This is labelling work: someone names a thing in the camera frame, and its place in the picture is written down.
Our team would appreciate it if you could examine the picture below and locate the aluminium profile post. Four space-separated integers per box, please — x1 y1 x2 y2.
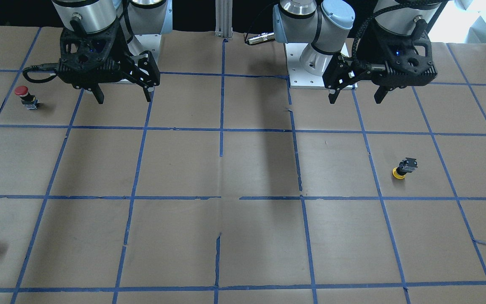
215 0 233 40

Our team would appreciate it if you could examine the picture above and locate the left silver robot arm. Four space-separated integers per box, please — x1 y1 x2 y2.
273 0 441 104

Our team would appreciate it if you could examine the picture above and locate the yellow push button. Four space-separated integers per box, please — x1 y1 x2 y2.
392 157 417 180

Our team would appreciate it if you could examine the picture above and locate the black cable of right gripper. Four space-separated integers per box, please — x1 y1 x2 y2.
22 63 60 84

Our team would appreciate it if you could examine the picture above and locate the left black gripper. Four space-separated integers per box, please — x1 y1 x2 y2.
323 19 437 104

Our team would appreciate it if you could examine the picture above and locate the silver cable connector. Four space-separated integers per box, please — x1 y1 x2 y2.
244 32 275 46

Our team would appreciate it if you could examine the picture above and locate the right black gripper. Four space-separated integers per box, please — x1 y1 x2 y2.
58 18 160 105

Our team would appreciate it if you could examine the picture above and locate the red push button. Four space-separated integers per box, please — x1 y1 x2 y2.
14 85 38 110

